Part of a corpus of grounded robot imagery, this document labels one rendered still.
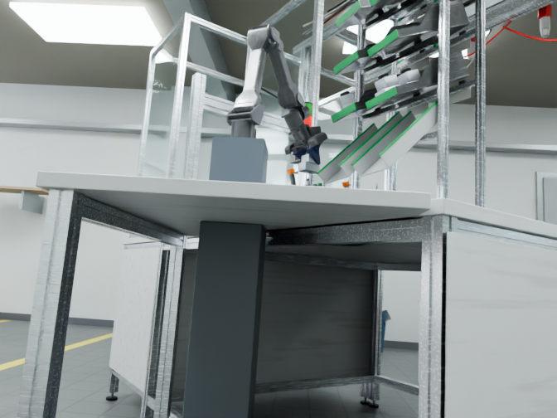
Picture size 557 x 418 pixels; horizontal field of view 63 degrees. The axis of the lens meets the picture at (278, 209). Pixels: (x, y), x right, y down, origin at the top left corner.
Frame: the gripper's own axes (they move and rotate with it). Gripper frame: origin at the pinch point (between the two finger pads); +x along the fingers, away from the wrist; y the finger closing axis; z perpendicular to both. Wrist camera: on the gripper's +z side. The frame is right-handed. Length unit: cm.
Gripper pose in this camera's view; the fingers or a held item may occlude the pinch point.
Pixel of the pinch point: (311, 157)
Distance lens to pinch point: 164.7
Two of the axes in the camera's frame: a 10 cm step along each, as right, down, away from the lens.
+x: 4.4, 8.8, 2.0
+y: -5.6, 0.9, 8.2
